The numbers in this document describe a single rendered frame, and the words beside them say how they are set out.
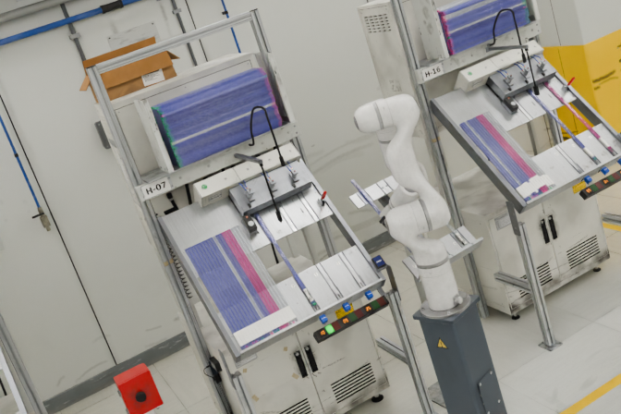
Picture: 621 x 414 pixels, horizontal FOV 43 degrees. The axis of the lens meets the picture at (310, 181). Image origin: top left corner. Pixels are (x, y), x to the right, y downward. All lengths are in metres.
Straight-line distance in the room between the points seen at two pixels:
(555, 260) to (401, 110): 1.77
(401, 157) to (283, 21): 2.52
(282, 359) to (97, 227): 1.75
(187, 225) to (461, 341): 1.24
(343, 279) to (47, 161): 2.14
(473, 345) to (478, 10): 1.74
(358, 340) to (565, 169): 1.25
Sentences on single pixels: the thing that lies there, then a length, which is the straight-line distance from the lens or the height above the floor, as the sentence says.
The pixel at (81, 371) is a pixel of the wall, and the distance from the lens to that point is 5.04.
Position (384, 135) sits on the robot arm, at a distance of 2.92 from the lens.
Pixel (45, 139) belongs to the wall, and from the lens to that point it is 4.72.
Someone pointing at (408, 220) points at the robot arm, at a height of 1.08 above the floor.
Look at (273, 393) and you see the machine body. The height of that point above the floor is 0.33.
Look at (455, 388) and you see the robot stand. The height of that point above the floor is 0.39.
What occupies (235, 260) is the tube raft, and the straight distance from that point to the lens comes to 3.25.
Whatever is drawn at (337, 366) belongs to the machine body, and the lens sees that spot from 3.65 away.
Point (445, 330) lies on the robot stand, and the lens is 2.91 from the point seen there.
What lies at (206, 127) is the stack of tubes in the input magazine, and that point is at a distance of 3.34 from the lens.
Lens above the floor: 2.04
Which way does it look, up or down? 15 degrees down
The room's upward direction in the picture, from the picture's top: 18 degrees counter-clockwise
